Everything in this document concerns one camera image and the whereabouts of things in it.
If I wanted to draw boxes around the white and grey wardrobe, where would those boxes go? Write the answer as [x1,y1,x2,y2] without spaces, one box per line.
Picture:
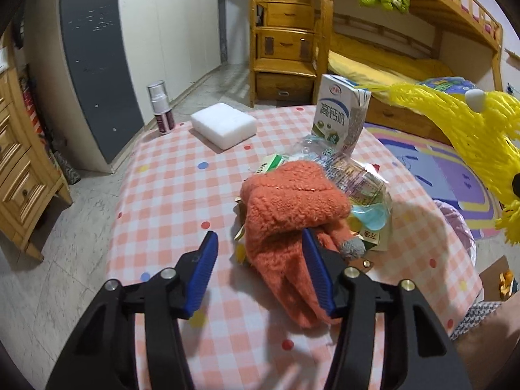
[24,0,222,173]

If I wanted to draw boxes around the yellow foam fruit net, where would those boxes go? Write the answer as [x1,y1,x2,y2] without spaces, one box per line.
[357,82,520,246]

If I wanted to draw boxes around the orange fuzzy glove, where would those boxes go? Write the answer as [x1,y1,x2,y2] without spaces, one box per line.
[240,160,365,330]

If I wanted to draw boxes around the cardboard box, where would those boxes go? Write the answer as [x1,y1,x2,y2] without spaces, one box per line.
[479,255,520,301]

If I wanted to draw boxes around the colourful leaning mats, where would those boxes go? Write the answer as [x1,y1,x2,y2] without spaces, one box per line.
[18,65,82,183]

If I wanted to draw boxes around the printed blanket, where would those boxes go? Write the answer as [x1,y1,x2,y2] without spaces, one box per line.
[418,75,480,92]

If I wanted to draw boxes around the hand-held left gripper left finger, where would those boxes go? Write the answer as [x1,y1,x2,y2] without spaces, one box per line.
[46,231,220,390]

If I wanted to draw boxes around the wooden cabinet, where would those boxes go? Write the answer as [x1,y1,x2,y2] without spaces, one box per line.
[0,28,74,261]

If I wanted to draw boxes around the person's leg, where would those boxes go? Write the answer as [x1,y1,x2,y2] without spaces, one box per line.
[449,301,520,390]

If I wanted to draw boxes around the small yellow and white box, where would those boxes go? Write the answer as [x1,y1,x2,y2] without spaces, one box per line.
[357,227,388,253]

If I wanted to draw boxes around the trash bin with pink bag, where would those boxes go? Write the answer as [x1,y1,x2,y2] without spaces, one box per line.
[433,199,477,269]

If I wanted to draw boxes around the white and blue milk carton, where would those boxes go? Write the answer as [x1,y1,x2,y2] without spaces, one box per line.
[311,74,372,156]

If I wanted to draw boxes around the yellow bed sheet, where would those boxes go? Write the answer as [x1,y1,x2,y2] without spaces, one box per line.
[328,51,456,98]

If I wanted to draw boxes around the spray bottle with clear cap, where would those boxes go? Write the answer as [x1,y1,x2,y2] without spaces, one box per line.
[147,80,175,136]

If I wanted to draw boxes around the small green carton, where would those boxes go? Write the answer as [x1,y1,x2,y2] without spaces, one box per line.
[254,153,289,177]

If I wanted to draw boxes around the white foam block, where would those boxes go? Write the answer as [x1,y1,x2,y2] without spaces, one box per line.
[190,106,257,151]

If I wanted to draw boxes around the wooden bunk bed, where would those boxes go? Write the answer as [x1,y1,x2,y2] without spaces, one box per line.
[317,0,504,143]

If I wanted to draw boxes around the wooden stair drawer unit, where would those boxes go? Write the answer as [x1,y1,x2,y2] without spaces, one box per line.
[249,0,334,108]

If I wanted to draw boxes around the rainbow rug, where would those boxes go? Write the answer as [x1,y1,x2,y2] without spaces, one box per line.
[363,122,506,238]

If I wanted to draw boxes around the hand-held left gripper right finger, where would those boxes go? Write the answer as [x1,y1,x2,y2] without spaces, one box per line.
[303,227,472,390]

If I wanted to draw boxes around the crushed clear plastic bottle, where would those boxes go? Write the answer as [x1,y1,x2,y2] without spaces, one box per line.
[284,135,393,212]

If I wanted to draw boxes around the blue face mask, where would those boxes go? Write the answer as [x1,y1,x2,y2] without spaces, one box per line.
[351,203,393,230]

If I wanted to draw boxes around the pink checked tablecloth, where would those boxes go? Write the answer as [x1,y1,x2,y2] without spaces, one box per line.
[106,106,484,390]

